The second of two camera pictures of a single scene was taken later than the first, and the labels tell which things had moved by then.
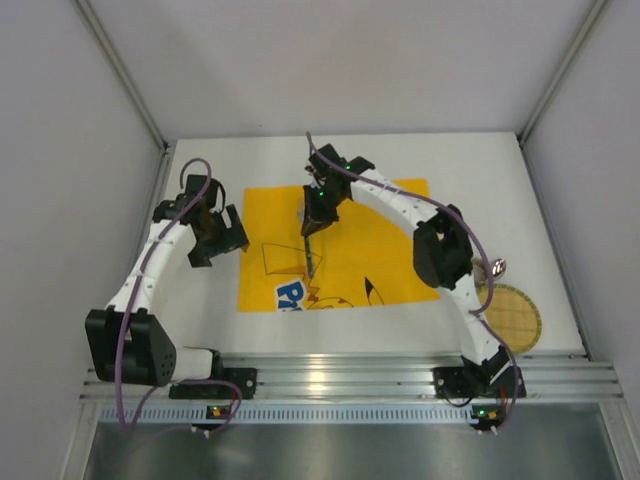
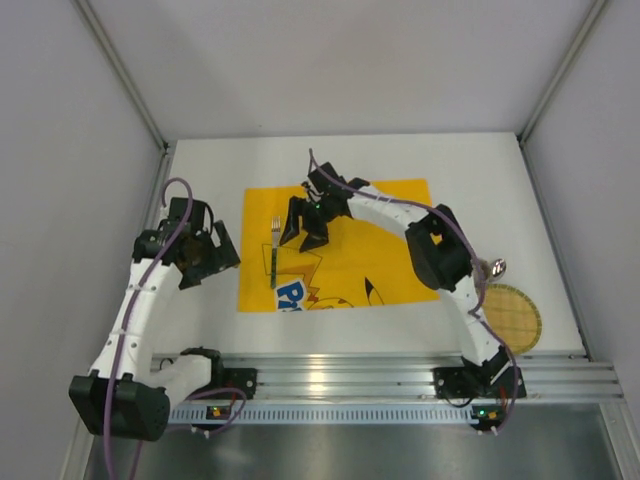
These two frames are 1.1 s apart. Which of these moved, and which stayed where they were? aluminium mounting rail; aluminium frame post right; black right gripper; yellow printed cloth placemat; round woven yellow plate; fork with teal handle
Moved: fork with teal handle; black right gripper
Stayed: round woven yellow plate; yellow printed cloth placemat; aluminium frame post right; aluminium mounting rail
